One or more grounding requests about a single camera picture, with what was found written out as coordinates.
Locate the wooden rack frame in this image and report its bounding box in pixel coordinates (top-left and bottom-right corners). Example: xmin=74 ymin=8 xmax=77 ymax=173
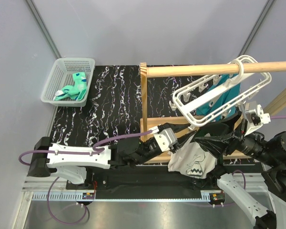
xmin=139 ymin=62 xmax=286 ymax=165

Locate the mint green sock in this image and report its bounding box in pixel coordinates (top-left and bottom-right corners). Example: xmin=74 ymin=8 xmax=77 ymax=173
xmin=72 ymin=72 xmax=87 ymax=101
xmin=53 ymin=85 xmax=80 ymax=101

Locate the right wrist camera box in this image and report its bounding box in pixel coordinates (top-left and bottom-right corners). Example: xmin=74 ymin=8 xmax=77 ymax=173
xmin=244 ymin=101 xmax=271 ymax=131

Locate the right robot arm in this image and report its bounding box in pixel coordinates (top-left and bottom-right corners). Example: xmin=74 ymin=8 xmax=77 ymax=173
xmin=194 ymin=113 xmax=286 ymax=229

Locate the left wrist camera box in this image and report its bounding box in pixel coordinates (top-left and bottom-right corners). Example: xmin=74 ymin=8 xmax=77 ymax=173
xmin=154 ymin=128 xmax=177 ymax=152

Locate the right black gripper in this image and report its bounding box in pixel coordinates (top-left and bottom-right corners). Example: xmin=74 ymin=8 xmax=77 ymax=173
xmin=194 ymin=108 xmax=280 ymax=165

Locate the white perforated plastic basket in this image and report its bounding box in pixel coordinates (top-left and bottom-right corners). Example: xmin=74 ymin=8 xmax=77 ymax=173
xmin=41 ymin=58 xmax=95 ymax=107

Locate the white plastic clip hanger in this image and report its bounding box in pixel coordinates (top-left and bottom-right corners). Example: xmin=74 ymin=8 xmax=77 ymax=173
xmin=172 ymin=55 xmax=272 ymax=135

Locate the teal shirt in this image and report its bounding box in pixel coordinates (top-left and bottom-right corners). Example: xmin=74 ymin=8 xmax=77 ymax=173
xmin=195 ymin=73 xmax=241 ymax=118

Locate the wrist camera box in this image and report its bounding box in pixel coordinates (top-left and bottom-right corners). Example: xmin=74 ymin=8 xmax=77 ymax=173
xmin=244 ymin=101 xmax=271 ymax=131
xmin=154 ymin=128 xmax=177 ymax=152

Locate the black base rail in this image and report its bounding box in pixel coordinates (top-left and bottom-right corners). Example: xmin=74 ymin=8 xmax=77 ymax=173
xmin=66 ymin=166 xmax=225 ymax=204

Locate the wooden hanging rod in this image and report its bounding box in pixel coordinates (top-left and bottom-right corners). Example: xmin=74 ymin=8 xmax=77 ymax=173
xmin=147 ymin=62 xmax=286 ymax=78

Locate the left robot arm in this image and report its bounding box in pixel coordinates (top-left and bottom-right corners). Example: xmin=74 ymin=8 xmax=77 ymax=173
xmin=19 ymin=123 xmax=190 ymax=189

